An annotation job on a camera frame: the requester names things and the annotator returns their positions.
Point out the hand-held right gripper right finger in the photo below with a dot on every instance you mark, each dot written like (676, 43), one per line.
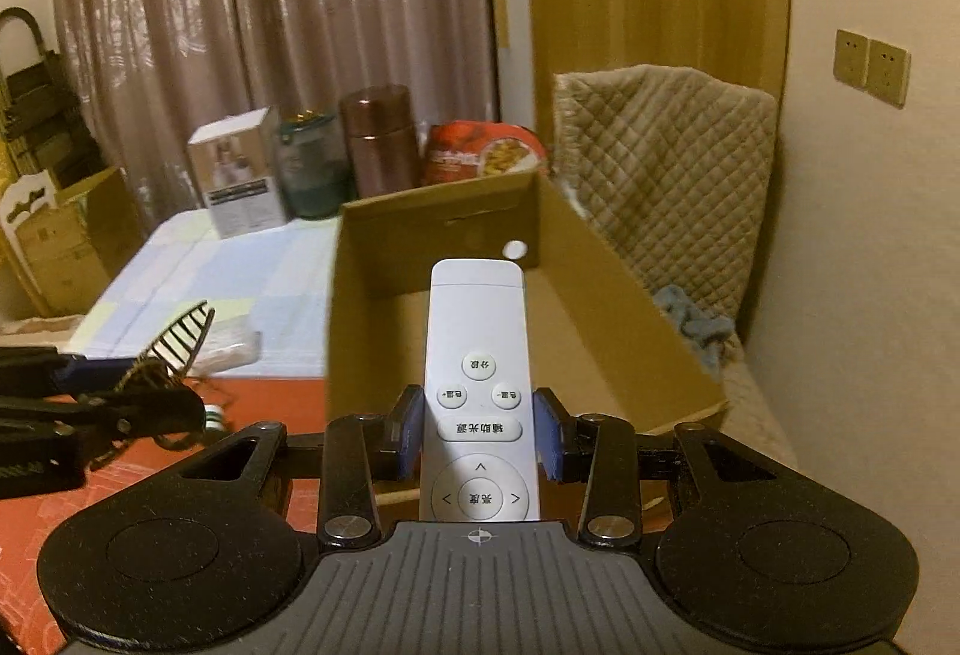
(546, 437)

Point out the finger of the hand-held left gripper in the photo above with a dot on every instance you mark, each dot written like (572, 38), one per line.
(150, 413)
(97, 376)

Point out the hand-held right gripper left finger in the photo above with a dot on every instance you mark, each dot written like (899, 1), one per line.
(411, 437)

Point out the cardboard box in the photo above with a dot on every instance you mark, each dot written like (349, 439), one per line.
(600, 325)

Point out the white remote with buttons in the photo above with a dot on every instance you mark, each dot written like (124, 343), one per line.
(476, 325)

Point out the red printed mat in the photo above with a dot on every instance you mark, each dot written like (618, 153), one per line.
(285, 400)

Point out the printed shipping carton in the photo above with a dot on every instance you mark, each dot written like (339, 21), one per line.
(75, 242)

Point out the pastel checkered tablecloth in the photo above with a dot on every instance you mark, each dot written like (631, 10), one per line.
(187, 272)

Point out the white carved chair back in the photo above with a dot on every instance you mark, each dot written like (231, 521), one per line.
(26, 205)

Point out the blue grey towel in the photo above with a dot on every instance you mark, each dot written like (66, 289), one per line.
(694, 325)

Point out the beige seat cushion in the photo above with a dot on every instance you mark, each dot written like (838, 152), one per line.
(757, 400)

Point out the white product box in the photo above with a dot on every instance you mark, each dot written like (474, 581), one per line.
(236, 183)

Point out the green glass jar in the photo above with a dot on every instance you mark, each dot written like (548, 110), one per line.
(311, 175)

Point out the beige quilted chair cover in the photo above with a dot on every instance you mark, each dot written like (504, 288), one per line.
(667, 175)

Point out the red instant rice bowl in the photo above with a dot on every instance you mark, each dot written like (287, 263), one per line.
(487, 153)

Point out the brown metal thermos jar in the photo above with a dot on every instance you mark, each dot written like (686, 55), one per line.
(381, 141)

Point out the beige patterned curtain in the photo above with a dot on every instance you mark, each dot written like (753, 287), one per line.
(262, 25)

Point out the beige wall outlet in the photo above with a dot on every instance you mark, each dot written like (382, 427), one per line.
(889, 74)
(852, 57)

